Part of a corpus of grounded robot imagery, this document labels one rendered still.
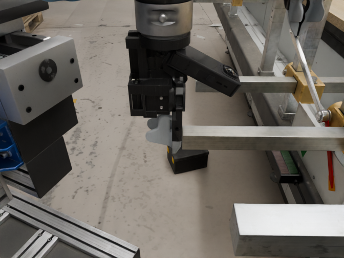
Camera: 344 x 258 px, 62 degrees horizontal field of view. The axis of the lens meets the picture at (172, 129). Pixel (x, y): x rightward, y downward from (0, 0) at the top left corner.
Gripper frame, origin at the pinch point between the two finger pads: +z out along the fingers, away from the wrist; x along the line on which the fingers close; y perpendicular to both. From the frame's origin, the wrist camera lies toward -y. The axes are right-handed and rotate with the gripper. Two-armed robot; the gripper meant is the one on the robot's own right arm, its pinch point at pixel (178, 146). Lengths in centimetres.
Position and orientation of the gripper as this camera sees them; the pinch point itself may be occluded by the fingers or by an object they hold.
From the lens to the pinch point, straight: 50.9
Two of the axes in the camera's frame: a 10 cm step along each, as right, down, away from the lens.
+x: -0.2, 5.9, -8.1
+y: -10.0, -0.1, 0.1
